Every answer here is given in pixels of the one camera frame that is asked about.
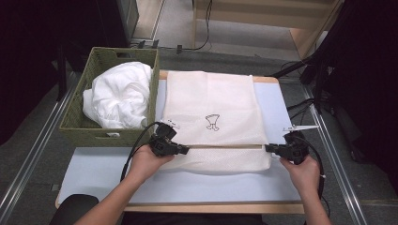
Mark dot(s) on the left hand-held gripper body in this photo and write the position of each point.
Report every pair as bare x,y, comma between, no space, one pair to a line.
162,143

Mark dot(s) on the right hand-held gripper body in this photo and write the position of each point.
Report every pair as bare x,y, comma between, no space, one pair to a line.
295,148

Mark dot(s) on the white mesh laundry bag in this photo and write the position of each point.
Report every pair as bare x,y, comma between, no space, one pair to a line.
216,100

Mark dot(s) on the white garment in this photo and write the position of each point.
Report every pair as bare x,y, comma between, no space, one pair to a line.
119,93

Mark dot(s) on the green woven basket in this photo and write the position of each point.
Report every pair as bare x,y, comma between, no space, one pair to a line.
78,131

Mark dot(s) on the person's left hand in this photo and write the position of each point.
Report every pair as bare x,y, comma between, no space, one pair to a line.
144,164

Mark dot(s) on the person's right hand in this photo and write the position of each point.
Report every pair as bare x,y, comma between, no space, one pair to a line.
305,178

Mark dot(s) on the black stand leg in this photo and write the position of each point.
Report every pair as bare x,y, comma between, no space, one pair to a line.
294,66

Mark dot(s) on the black curtain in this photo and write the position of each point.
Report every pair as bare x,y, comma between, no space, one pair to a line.
25,47
369,62

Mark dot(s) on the wooden shelf unit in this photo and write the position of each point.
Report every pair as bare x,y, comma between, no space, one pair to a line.
250,18

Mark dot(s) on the dark grey cabinet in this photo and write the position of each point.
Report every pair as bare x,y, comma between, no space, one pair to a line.
128,15

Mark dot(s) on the metal floor rail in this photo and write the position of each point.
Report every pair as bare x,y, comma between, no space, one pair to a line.
33,154
333,156

